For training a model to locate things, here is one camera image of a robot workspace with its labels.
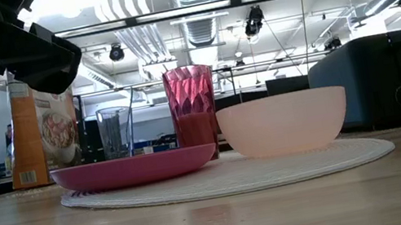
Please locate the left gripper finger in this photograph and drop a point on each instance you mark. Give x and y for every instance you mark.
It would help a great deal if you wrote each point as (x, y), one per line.
(47, 65)

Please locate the orange cereal box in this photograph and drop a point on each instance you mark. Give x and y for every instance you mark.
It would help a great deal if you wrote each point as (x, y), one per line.
(31, 150)

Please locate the clear drinking glass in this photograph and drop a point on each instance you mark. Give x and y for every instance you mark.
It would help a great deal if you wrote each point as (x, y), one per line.
(111, 132)

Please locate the magenta plastic plate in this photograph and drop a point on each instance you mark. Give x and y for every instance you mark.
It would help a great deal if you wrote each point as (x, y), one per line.
(132, 170)

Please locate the red faceted tumbler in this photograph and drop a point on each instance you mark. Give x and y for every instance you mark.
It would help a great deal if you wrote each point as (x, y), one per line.
(192, 105)

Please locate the white round woven placemat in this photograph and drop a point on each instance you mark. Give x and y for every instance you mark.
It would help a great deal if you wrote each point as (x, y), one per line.
(237, 178)

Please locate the light pink plastic bowl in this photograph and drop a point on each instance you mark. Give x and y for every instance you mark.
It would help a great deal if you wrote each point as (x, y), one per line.
(285, 122)

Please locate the person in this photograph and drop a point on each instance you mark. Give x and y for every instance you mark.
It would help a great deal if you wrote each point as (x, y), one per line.
(9, 138)

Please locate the black cabinet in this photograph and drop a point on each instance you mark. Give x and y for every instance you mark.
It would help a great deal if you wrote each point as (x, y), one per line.
(91, 140)

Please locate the white ceiling pipe bundle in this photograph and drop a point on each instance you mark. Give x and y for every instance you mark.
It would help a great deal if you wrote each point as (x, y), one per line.
(131, 0)

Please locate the dark flat screen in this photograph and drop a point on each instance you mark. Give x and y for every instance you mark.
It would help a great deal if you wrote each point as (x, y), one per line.
(286, 85)

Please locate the black two-slot toaster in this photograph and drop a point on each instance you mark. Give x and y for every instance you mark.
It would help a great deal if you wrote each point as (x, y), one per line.
(375, 73)

